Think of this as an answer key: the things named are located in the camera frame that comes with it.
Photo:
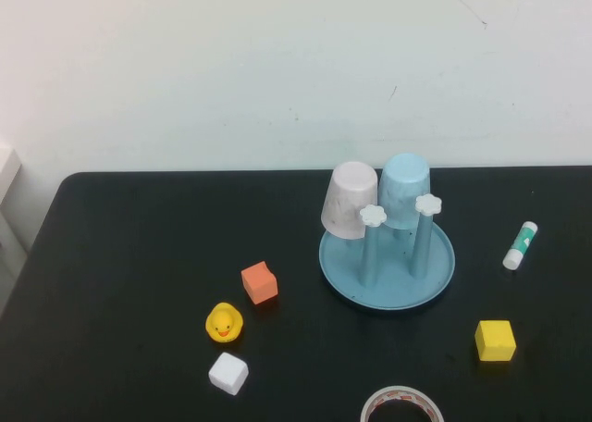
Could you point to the light blue plastic cup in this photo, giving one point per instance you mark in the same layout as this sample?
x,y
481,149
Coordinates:
x,y
404,186

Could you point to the white plastic cup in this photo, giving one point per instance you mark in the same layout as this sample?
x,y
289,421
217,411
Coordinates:
x,y
347,200

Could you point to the blue cup stand with pegs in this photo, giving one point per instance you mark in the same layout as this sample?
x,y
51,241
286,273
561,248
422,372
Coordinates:
x,y
398,278

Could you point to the orange foam cube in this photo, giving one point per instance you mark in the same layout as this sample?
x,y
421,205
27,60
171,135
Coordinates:
x,y
259,283

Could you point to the yellow rubber duck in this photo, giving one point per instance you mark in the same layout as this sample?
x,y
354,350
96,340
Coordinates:
x,y
224,322

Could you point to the white foam cube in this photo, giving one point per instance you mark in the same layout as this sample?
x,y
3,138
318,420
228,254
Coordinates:
x,y
228,373

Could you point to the clear tape roll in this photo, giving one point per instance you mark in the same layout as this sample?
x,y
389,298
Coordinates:
x,y
400,393

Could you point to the white and green glue stick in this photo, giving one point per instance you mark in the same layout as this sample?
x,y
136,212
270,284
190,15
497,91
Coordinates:
x,y
520,246

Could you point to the yellow foam cube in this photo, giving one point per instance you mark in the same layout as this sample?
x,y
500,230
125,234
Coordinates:
x,y
495,341

